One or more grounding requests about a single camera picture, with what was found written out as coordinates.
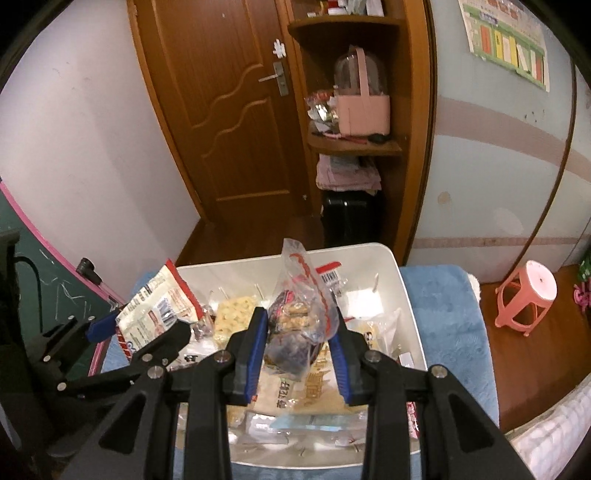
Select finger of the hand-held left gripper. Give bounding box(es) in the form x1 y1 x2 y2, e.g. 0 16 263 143
29 309 123 366
57 320 192 403

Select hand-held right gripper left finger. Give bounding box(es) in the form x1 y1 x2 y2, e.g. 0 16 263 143
60 306 269 480

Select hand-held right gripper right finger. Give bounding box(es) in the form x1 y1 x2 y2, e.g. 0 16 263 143
329 316 523 480

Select white packet red edges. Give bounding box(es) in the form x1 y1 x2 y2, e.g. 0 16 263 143
115 259 205 366

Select round cookies clear packet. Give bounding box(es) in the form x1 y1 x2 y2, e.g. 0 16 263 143
249 342 370 416

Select sandwich cake clear packet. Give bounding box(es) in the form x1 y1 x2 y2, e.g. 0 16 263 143
362 308 403 365

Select clear nut date packet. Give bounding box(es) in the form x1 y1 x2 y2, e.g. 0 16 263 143
264 238 346 394

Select white red print packet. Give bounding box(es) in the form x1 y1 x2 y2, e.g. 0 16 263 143
405 401 420 440

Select white plastic storage bin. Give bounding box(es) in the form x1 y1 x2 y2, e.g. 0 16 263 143
172 242 428 470

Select black easel knob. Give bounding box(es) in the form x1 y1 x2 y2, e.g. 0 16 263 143
76 257 103 286

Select black suitcase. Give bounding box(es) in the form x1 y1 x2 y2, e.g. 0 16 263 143
321 188 385 249

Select folded pink clothes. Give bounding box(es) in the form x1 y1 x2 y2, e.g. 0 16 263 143
315 154 383 192

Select pink plastic stool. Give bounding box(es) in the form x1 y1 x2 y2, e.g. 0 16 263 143
495 259 558 337

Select plaid pillow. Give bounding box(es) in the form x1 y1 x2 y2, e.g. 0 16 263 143
505 364 591 480

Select brown wooden door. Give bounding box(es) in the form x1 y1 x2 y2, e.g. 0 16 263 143
127 0 324 227

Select wooden corner shelf unit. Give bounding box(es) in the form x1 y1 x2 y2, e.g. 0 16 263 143
277 0 437 268

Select floral sliding door wardrobe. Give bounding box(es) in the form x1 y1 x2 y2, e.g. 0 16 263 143
406 0 591 282

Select pink basket clear dome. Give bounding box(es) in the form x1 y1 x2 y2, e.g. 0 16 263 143
333 46 392 137

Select pile of snack wrappers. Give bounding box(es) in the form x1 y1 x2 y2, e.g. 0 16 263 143
304 90 341 134

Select pile of small shelf items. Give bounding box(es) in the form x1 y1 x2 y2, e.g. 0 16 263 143
307 0 386 18

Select green chalkboard pink frame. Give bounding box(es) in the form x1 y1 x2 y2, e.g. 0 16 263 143
0 178 130 379

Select black cable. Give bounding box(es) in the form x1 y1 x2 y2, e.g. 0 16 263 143
13 255 44 335

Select silver door handle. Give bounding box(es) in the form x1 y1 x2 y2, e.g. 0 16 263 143
257 61 289 97

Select wall poster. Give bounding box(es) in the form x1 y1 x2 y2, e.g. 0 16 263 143
458 0 551 92

